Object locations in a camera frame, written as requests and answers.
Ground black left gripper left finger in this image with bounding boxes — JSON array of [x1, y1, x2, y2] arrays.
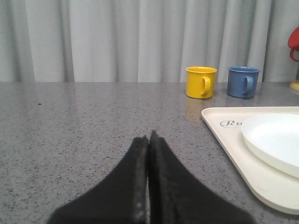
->
[[49, 137, 148, 224]]

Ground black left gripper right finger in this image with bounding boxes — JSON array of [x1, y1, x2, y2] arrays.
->
[[148, 131, 255, 224]]

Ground white round plate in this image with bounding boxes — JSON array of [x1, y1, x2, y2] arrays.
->
[[241, 113, 299, 178]]

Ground cream bunny serving tray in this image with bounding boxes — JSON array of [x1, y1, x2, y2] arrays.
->
[[201, 106, 299, 215]]

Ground yellow enamel mug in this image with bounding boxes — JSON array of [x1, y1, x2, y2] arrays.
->
[[185, 66, 217, 99]]

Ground blue enamel mug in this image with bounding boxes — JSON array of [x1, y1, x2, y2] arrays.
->
[[227, 66, 260, 98]]

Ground wooden mug tree stand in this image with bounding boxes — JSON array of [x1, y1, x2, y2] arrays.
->
[[289, 80, 299, 91]]

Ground grey curtain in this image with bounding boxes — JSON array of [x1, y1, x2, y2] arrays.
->
[[0, 0, 299, 82]]

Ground red enamel mug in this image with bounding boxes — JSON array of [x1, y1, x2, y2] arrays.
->
[[287, 27, 299, 62]]

